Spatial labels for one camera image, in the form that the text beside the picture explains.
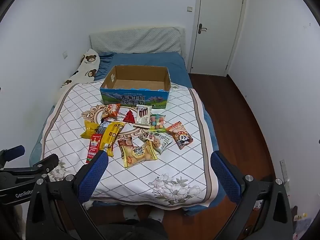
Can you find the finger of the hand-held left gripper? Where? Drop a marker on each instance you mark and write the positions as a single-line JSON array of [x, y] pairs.
[[13, 153], [46, 162]]

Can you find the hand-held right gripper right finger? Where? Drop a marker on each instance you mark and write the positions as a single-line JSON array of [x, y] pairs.
[[226, 177]]

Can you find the orange panda snack packet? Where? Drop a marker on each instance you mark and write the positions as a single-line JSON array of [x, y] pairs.
[[180, 135]]

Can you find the brown snack packet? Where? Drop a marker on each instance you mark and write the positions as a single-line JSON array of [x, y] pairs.
[[125, 142]]

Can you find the dark blue snack bar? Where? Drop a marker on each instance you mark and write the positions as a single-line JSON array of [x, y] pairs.
[[102, 127]]

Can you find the white door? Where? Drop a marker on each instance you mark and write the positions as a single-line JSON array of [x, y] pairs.
[[220, 27]]

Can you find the white and green snack packet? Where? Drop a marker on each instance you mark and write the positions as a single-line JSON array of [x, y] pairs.
[[164, 143]]

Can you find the bear print pillow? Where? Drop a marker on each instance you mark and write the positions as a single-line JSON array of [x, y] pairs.
[[86, 65]]

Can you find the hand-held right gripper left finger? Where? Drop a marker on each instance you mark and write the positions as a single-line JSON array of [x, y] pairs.
[[93, 176]]

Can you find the yellow bread packet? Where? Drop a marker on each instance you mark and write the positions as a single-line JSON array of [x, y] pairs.
[[138, 153]]

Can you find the colourful candy bag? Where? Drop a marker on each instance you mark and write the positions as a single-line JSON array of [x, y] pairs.
[[157, 123]]

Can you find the blue bed sheet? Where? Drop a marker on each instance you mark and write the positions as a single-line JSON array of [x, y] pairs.
[[150, 60]]

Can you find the printed blue cardboard box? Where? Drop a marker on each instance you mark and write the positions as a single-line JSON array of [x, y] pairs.
[[135, 93]]

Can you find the long yellow snack packet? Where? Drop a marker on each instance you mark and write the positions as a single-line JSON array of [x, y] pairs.
[[111, 136]]

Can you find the person's left forearm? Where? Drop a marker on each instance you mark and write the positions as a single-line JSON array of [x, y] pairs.
[[13, 222]]

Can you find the red triangular snack packet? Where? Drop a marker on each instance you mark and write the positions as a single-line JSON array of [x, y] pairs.
[[129, 117]]

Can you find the person's dark trousers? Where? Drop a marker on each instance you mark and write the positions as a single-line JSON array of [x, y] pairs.
[[135, 230]]

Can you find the colourful floor clutter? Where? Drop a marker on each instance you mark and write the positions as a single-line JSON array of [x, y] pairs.
[[298, 217]]

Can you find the yellow chip packet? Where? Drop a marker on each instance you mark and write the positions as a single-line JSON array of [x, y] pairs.
[[89, 129]]

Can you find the grey headboard cushion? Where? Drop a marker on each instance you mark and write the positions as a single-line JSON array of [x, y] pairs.
[[136, 40]]

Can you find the red and white snack packet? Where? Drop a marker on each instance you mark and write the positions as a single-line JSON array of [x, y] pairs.
[[94, 146]]

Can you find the white chocolate stick box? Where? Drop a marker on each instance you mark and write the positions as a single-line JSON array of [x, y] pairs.
[[143, 116]]

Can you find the person's grey sock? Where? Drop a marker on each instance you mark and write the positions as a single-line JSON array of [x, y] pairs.
[[155, 213], [131, 213]]

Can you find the white wall power strip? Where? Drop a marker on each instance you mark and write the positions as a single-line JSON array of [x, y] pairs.
[[285, 172]]

